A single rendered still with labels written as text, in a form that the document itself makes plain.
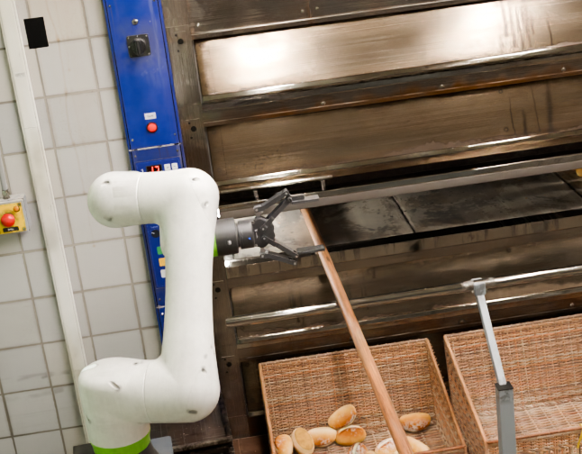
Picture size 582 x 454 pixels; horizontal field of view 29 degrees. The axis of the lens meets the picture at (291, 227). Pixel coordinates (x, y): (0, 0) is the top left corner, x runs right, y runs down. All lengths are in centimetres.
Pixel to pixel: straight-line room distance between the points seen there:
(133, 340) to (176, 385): 130
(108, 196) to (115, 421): 46
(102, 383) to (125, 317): 122
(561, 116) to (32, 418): 190
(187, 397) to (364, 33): 145
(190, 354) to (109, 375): 17
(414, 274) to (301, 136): 59
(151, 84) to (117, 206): 94
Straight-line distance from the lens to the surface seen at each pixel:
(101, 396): 234
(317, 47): 334
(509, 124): 350
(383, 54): 336
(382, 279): 359
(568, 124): 355
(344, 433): 360
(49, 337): 359
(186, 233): 234
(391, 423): 251
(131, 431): 239
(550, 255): 370
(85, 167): 339
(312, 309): 316
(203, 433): 337
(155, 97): 330
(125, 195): 239
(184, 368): 230
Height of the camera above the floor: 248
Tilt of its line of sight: 20 degrees down
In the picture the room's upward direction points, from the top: 7 degrees counter-clockwise
